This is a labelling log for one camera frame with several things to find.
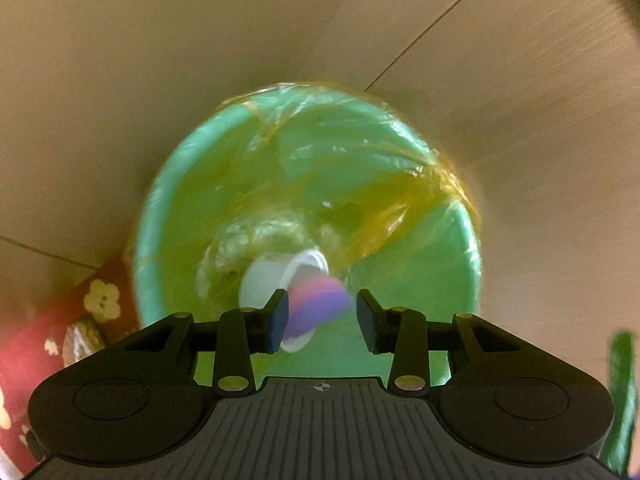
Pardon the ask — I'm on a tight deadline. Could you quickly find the pink purple sponge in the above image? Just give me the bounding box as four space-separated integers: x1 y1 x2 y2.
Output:
284 267 352 342

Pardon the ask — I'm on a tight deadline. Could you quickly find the long green packet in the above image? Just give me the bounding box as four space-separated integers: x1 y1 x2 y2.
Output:
601 330 639 477

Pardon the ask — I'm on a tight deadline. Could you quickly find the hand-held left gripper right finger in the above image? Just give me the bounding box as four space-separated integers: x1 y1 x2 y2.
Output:
355 288 522 395

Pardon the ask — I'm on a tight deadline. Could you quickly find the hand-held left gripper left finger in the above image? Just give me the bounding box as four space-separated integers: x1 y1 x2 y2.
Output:
120 290 291 395

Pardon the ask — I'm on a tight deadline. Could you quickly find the white plastic bowl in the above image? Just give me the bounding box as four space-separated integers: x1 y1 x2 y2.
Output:
239 247 330 354

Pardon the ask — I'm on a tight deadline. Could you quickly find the yellow clear bin liner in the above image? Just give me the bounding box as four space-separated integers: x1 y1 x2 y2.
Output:
134 79 485 313

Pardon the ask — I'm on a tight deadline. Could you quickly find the green trash bin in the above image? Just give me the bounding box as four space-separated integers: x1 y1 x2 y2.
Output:
131 80 485 388

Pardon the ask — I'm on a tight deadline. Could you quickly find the red flowered floor mat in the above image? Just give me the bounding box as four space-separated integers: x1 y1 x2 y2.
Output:
0 254 142 480

